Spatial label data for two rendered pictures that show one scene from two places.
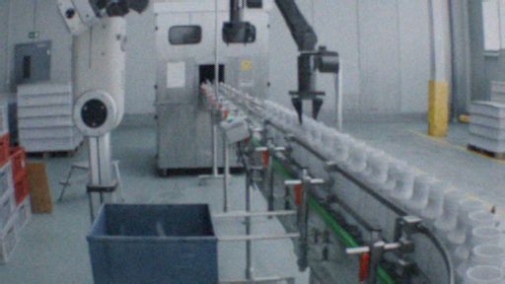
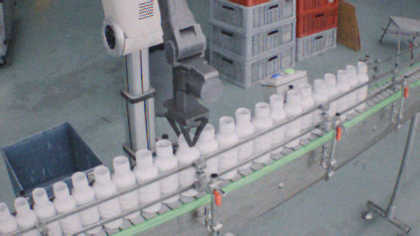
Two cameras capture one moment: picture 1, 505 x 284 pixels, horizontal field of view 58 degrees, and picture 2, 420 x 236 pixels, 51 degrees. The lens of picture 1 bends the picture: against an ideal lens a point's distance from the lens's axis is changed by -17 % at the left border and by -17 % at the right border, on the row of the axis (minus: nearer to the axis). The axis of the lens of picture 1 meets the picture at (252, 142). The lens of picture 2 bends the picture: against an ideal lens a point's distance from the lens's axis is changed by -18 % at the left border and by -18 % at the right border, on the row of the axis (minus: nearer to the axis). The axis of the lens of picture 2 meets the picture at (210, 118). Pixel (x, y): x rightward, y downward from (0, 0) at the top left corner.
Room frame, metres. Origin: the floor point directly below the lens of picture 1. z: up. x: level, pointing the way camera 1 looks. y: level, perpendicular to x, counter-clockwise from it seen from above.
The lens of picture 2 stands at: (1.12, -1.10, 1.85)
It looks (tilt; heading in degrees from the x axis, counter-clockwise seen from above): 31 degrees down; 61
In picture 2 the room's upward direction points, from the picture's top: straight up
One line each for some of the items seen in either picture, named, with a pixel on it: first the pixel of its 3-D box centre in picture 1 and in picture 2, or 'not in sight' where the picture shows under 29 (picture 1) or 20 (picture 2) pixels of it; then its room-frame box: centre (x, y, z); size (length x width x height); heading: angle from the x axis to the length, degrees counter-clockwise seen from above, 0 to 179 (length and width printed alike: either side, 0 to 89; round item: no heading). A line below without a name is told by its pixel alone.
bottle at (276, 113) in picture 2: (284, 133); (275, 124); (1.87, -0.11, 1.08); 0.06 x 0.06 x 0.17
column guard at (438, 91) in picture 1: (437, 107); not in sight; (9.83, -3.70, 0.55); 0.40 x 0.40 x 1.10; 8
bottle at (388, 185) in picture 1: (395, 206); not in sight; (0.88, -0.25, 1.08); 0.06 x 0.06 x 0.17
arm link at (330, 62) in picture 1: (319, 53); (196, 66); (1.59, -0.20, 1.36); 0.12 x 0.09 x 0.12; 98
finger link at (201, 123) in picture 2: (309, 108); (188, 127); (1.58, -0.17, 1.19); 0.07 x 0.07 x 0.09; 8
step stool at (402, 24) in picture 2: (88, 181); (406, 37); (4.95, 1.64, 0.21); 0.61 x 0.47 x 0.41; 61
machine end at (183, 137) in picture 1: (208, 84); not in sight; (6.99, 0.56, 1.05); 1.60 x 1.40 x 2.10; 8
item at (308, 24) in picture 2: (2, 189); (303, 14); (3.94, 2.23, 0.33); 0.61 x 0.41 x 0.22; 10
